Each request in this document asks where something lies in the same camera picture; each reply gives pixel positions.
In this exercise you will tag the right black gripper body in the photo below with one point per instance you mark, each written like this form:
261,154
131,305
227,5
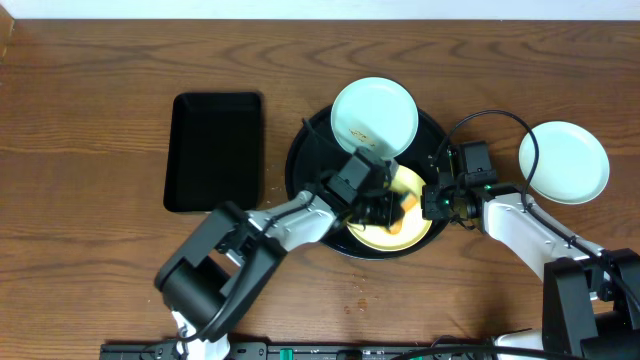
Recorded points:
439,204

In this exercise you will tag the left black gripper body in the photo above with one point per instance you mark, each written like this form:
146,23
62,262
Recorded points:
377,211

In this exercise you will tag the green yellow sponge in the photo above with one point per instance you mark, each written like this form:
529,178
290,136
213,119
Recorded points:
405,204

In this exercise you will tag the yellow plate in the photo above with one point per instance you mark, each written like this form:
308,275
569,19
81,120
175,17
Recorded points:
414,226

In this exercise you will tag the light blue plate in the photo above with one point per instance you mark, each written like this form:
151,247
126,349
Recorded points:
376,113
565,163

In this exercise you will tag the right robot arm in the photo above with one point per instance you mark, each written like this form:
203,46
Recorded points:
590,294

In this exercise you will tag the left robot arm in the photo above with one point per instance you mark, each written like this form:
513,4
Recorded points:
214,277

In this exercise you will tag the round black tray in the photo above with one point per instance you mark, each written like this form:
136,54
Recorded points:
306,157

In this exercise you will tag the black rectangular tray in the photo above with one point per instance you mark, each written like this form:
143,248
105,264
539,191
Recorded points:
216,151

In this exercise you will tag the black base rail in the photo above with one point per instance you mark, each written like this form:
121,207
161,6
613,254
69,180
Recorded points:
255,351

